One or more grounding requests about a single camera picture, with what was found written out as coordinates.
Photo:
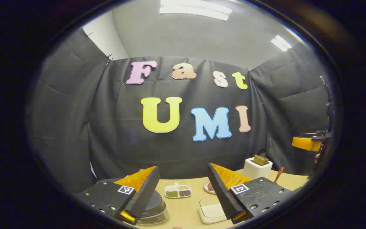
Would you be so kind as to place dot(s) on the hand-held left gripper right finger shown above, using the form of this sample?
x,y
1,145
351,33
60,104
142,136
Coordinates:
x,y
222,194

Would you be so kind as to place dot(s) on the brown wooden spoon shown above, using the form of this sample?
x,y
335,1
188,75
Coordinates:
x,y
279,174

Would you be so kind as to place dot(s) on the red meat piece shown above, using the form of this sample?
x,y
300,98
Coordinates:
x,y
210,187

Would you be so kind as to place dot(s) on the brown toast slice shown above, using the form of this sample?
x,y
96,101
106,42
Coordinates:
x,y
260,160

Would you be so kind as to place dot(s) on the white toaster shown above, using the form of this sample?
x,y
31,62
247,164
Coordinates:
x,y
256,170

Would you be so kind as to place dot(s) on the small ceiling light panel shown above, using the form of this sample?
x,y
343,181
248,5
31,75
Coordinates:
x,y
281,43

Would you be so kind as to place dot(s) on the white divided bean dish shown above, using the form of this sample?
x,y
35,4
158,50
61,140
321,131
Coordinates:
x,y
178,191

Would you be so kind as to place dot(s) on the black backdrop cloth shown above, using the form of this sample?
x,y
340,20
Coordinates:
x,y
75,127

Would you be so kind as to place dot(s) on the silver black rice cooker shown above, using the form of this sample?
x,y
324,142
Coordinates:
x,y
156,206

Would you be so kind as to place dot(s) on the round white plate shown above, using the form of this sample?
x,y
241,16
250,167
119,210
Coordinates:
x,y
206,188

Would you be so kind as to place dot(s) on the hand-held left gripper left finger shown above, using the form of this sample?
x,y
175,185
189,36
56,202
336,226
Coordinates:
x,y
145,197

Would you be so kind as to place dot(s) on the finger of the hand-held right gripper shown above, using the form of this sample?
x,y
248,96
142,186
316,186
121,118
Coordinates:
x,y
305,142

